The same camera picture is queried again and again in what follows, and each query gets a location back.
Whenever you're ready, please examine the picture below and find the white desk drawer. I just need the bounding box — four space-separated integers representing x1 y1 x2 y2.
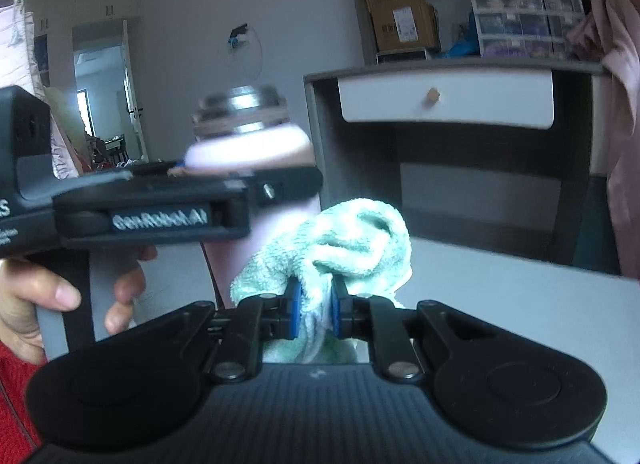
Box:
337 68 555 130

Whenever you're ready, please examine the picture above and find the green checkered cloth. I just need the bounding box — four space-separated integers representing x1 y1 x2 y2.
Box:
229 198 413 365

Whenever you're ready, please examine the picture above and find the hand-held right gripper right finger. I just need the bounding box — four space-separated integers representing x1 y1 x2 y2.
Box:
330 275 483 380

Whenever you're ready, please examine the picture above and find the grey desk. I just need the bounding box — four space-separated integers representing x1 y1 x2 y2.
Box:
303 61 621 275

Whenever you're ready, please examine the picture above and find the person's left hand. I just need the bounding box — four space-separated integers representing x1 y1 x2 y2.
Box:
0 244 158 365

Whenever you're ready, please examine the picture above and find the blue plastic bag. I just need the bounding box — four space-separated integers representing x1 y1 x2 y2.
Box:
447 14 483 57

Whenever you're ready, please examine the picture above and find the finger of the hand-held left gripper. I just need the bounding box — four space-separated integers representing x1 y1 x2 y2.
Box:
127 158 190 176
175 166 323 207

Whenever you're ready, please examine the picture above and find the person's left forearm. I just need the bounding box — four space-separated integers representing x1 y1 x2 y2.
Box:
0 341 51 464

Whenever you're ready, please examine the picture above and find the white door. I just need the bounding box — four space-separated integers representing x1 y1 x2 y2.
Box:
121 19 150 161

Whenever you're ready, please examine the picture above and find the clear plastic drawer organizer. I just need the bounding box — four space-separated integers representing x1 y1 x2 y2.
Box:
460 0 586 61

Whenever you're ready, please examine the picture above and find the wall socket with blue plug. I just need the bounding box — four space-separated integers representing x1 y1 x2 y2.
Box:
227 23 249 51

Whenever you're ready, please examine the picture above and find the cardboard box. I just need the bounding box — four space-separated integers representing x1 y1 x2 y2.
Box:
365 0 441 52

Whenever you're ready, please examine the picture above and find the pale pink hanging fabric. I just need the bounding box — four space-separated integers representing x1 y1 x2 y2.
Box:
0 0 88 180

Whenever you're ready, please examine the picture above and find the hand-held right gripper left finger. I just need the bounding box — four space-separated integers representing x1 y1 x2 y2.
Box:
170 278 302 385

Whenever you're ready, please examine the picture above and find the pink curtain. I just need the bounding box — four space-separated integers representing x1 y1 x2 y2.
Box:
567 0 640 280

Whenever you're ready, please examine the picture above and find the pink insulated bottle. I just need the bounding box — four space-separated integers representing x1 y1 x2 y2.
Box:
182 85 321 312

